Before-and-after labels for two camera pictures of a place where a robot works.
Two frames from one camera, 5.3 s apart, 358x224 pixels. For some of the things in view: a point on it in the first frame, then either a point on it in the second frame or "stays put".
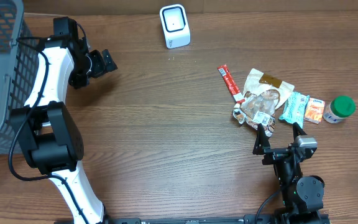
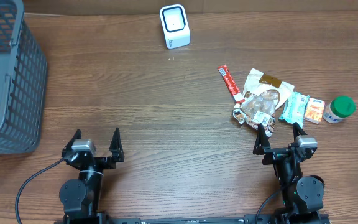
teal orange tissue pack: x=294 y=108 stays put
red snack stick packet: x=230 y=84 stays put
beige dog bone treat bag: x=263 y=94 stays put
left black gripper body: x=97 y=63 → x=97 y=160
